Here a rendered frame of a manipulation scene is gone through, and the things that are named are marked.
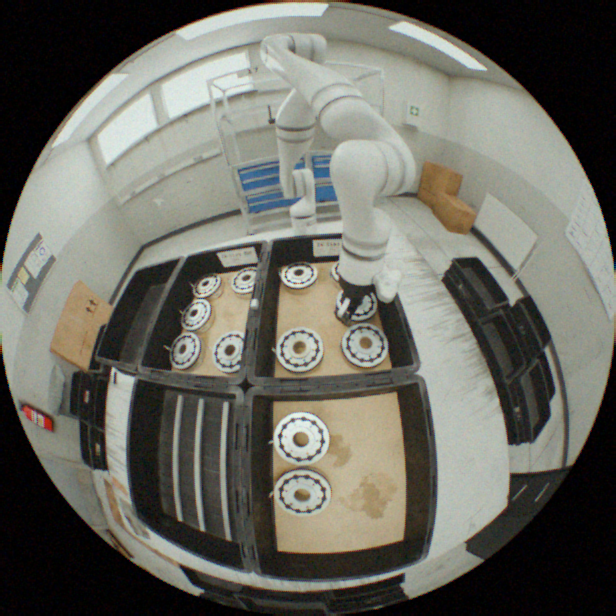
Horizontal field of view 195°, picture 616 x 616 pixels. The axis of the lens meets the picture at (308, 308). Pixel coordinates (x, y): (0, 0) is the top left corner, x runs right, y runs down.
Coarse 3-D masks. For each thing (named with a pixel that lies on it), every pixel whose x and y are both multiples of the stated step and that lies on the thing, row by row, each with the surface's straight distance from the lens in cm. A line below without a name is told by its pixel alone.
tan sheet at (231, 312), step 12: (228, 276) 63; (228, 288) 59; (216, 300) 58; (228, 300) 56; (240, 300) 54; (216, 312) 55; (228, 312) 53; (240, 312) 51; (216, 324) 53; (228, 324) 51; (240, 324) 49; (204, 336) 53; (216, 336) 51; (204, 360) 50; (192, 372) 51; (204, 372) 49; (216, 372) 47
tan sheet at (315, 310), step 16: (320, 272) 55; (320, 288) 50; (336, 288) 50; (288, 304) 48; (304, 304) 47; (320, 304) 47; (288, 320) 45; (304, 320) 45; (320, 320) 44; (336, 320) 44; (320, 336) 42; (336, 336) 42; (336, 352) 41; (320, 368) 40; (336, 368) 40; (352, 368) 40; (384, 368) 42
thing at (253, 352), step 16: (272, 240) 53; (288, 240) 52; (400, 304) 38; (256, 320) 35; (400, 320) 36; (256, 336) 34; (256, 352) 32; (416, 352) 34; (400, 368) 32; (416, 368) 33; (256, 384) 31; (272, 384) 30; (288, 384) 29; (304, 384) 29; (320, 384) 29
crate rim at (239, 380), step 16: (192, 256) 65; (176, 272) 62; (256, 272) 44; (256, 288) 40; (160, 304) 56; (144, 352) 51; (144, 368) 49; (240, 368) 33; (224, 384) 34; (240, 384) 32
